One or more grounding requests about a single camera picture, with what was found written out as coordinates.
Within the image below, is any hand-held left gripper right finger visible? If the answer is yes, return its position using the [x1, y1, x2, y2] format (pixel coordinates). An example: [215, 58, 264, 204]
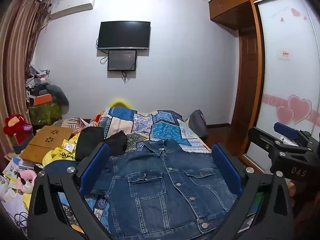
[211, 144, 294, 240]

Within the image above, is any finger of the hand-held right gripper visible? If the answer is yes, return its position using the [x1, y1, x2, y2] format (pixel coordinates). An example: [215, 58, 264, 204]
[247, 127, 283, 159]
[273, 122, 316, 143]

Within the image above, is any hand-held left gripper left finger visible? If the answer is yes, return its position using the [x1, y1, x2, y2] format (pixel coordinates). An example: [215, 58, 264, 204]
[27, 142, 118, 240]

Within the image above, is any blue denim jacket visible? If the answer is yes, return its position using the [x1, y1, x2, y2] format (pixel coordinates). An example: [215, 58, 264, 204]
[85, 138, 241, 239]

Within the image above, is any large folded black garment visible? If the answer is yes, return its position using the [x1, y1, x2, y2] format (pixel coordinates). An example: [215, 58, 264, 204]
[75, 126, 105, 162]

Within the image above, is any small folded black garment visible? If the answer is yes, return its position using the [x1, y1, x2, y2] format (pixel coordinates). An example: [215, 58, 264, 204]
[104, 130, 127, 155]

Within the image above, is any yellow printed garment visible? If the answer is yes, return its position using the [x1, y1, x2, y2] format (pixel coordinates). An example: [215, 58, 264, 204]
[42, 132, 81, 167]

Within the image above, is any striped beige cloth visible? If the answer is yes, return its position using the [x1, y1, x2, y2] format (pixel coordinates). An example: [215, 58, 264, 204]
[51, 118, 89, 133]

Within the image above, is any dark backpack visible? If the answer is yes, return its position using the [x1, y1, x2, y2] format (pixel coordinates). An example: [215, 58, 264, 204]
[188, 109, 208, 138]

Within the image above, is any wooden laptop table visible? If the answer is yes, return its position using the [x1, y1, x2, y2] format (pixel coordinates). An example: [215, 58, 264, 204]
[20, 125, 74, 164]

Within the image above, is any frosted door with pink hearts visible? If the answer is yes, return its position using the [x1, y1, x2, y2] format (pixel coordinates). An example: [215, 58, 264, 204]
[244, 0, 320, 165]

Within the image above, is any yellow plush toy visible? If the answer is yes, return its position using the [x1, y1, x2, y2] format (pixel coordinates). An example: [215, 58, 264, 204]
[109, 99, 132, 109]

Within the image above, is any pink plush toy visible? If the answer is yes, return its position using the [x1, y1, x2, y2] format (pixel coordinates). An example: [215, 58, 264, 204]
[15, 169, 38, 195]

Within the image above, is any blue patchwork blanket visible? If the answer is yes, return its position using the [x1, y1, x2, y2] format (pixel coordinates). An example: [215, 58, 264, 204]
[56, 106, 213, 235]

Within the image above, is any dark grey-green cushion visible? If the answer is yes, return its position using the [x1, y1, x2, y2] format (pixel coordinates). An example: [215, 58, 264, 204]
[46, 84, 70, 110]

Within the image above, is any brown wooden wardrobe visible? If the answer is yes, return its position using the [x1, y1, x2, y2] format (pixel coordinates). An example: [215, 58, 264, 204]
[208, 0, 304, 173]

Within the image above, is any orange box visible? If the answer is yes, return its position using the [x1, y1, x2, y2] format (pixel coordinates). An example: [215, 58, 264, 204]
[33, 94, 53, 105]

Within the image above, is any red plush toy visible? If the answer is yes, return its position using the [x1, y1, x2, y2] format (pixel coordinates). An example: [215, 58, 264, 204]
[3, 114, 33, 137]

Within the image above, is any white plastic bag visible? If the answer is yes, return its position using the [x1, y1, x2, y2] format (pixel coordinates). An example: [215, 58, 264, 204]
[0, 175, 28, 227]

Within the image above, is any pile of clutter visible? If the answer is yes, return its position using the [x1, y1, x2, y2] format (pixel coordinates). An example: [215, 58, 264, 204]
[25, 64, 53, 98]

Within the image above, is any striped brown curtain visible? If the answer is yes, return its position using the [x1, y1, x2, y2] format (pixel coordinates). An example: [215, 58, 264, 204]
[0, 0, 52, 155]

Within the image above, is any white air conditioner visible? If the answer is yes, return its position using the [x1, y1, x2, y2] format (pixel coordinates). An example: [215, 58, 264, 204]
[49, 0, 96, 20]

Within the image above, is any small wall monitor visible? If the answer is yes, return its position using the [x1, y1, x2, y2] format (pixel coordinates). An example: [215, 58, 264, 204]
[107, 50, 137, 72]

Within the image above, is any large wall television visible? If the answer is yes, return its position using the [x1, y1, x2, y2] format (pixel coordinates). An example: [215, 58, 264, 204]
[97, 21, 151, 50]

